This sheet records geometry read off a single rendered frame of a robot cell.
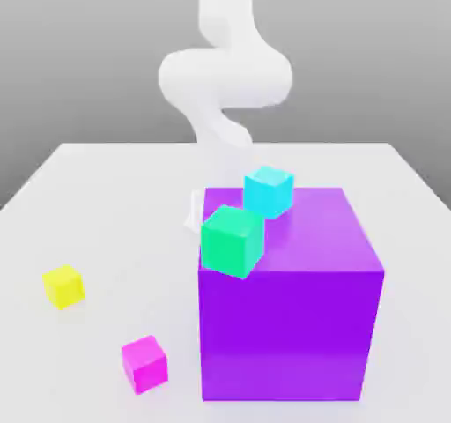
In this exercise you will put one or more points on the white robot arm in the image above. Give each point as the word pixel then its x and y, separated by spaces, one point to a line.
pixel 225 77

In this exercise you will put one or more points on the small cyan cube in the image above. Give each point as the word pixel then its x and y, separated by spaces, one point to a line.
pixel 267 194

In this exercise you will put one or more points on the small green cube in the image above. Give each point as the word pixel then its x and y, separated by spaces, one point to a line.
pixel 229 243

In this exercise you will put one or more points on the small yellow cube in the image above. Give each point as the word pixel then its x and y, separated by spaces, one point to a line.
pixel 63 287

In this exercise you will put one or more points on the small magenta cube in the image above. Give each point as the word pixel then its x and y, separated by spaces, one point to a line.
pixel 144 365

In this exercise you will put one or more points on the large purple box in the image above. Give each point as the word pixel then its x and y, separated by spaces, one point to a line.
pixel 289 324

